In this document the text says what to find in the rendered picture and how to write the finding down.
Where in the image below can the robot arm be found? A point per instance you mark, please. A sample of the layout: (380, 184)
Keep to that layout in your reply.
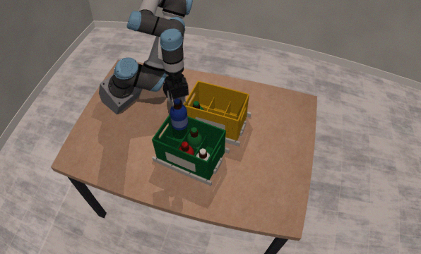
(170, 36)

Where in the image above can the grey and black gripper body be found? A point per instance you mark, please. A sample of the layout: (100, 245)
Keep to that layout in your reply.
(180, 88)

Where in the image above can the green plastic crate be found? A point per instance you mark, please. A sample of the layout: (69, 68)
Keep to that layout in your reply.
(167, 147)

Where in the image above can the yellow divided crate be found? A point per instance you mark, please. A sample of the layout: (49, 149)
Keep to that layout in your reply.
(222, 107)

